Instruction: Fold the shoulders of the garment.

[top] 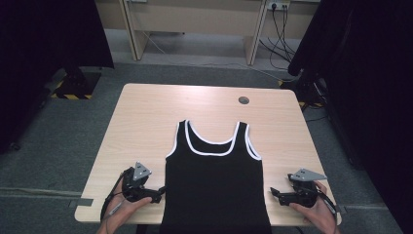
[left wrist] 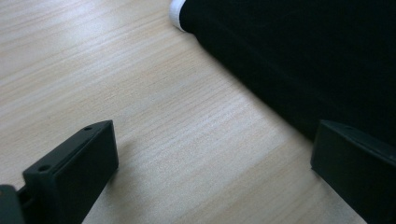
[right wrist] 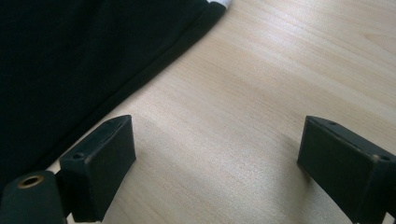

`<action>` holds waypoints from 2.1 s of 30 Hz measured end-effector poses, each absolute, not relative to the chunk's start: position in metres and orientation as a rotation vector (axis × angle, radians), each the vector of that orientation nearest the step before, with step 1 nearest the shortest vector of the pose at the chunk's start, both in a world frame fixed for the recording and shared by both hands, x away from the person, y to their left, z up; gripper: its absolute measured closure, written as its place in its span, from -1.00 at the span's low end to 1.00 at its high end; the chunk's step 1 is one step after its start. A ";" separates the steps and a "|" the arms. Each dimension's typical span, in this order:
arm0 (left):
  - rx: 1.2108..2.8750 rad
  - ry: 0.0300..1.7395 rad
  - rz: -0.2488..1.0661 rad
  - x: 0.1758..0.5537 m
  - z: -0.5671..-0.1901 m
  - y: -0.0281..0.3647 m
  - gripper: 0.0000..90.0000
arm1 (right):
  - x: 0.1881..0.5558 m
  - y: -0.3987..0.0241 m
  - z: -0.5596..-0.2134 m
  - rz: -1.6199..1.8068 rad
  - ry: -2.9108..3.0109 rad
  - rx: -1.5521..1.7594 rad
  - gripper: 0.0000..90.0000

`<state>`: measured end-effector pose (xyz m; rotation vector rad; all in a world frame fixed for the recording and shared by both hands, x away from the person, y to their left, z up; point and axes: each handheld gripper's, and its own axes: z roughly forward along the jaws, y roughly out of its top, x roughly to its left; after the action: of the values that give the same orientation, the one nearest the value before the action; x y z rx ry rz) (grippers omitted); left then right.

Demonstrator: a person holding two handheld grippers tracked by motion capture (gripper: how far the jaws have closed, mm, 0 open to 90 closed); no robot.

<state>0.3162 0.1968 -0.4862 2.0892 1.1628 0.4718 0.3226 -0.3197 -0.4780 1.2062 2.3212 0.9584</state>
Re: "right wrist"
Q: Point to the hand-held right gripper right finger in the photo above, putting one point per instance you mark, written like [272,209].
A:
[345,168]

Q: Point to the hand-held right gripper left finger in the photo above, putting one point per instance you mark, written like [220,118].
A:
[99,168]

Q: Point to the black garment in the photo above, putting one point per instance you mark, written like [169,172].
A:
[77,46]

